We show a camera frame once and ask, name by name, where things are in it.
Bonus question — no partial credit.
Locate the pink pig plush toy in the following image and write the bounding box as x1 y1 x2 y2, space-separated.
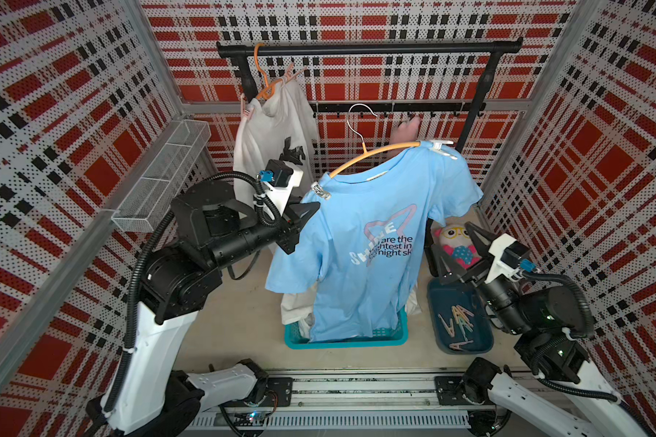
388 117 421 145

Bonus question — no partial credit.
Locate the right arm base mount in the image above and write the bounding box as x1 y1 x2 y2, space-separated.
434 375 493 407

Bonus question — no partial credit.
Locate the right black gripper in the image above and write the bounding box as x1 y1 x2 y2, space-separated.
425 227 526 335

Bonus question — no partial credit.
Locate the white clothespin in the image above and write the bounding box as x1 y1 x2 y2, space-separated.
311 182 332 200
426 140 460 160

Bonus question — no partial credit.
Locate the dark teal clothespin bin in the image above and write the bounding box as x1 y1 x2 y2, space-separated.
426 279 494 355

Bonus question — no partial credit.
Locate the pink clothespin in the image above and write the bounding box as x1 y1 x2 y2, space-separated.
282 63 306 84
240 94 254 121

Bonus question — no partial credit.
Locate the orange plastic hanger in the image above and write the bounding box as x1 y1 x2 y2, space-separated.
253 43 285 101

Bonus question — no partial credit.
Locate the black wall hook rail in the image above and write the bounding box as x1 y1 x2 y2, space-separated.
309 100 473 116

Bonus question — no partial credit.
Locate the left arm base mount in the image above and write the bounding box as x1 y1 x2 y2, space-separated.
223 377 293 408

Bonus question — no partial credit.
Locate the wooden hanger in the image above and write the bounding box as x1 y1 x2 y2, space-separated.
329 103 421 178

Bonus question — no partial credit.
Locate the white owl plush toy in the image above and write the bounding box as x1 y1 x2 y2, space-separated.
434 224 481 269

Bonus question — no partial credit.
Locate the aluminium front rail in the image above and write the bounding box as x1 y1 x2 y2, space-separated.
185 370 586 433

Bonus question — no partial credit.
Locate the black clothes rack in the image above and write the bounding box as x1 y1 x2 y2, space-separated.
207 31 528 182

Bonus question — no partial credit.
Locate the white printed t-shirt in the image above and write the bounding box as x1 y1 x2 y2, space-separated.
233 81 319 197
281 286 422 342

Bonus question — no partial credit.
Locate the white wire mesh basket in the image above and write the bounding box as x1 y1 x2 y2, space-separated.
112 119 210 233

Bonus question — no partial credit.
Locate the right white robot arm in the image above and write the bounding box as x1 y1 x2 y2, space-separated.
425 222 654 436

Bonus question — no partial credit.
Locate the teal tray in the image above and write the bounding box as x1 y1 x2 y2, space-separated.
284 310 408 351

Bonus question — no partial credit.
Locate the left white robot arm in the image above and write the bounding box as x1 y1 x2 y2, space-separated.
87 160 319 436

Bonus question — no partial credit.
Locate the light blue cloth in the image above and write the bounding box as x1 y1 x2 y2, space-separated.
265 144 483 342

